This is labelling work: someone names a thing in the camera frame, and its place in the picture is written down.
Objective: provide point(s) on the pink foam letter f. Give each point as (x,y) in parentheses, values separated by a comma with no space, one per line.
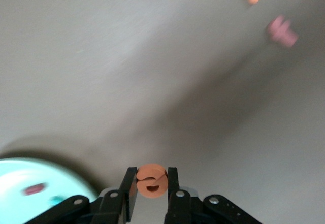
(281,32)

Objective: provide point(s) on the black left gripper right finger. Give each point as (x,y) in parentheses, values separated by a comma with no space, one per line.
(177,208)

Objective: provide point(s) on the orange foam letter e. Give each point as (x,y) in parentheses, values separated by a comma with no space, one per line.
(152,192)

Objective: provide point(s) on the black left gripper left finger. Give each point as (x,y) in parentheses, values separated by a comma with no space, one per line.
(111,208)

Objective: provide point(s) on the brown table cover mat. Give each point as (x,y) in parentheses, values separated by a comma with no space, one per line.
(101,56)

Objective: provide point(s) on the teal foam letter c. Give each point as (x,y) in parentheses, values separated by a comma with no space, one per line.
(56,200)

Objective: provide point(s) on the light green plate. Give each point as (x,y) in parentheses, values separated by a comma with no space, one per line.
(15,203)

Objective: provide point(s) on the dark red foam letter l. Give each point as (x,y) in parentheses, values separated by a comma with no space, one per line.
(35,189)

